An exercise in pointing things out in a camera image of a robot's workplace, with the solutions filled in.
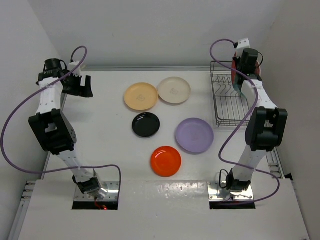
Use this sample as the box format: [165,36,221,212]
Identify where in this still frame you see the red teal floral plate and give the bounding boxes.
[231,55,264,96]

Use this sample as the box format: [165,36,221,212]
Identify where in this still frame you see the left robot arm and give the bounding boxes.
[28,58,102,199]

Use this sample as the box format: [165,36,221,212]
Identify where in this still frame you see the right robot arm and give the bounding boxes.
[226,48,288,192]

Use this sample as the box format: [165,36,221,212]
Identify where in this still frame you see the yellow plastic plate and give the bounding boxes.
[123,82,159,111]

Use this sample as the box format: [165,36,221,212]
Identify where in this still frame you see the black glossy plate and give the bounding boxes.
[131,112,161,138]

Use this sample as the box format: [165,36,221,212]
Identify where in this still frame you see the cream plastic plate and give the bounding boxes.
[157,76,192,105]

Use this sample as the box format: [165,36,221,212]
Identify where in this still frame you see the lilac plastic plate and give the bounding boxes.
[175,117,214,154]

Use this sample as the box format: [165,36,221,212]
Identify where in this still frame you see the orange glossy plate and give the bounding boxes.
[150,146,182,178]

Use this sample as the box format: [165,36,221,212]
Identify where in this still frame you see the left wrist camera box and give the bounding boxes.
[68,61,83,77]

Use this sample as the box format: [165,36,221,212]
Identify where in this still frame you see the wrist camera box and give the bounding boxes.
[68,61,83,77]
[235,38,251,57]

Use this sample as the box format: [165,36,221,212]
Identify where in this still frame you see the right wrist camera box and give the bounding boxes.
[235,38,251,57]

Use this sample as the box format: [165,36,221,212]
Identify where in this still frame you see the grey wire dish rack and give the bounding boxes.
[210,60,250,128]

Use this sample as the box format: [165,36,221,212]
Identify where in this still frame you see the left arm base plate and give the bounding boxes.
[72,181,120,211]

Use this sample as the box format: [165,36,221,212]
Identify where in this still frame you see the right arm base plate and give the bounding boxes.
[207,181,256,210]

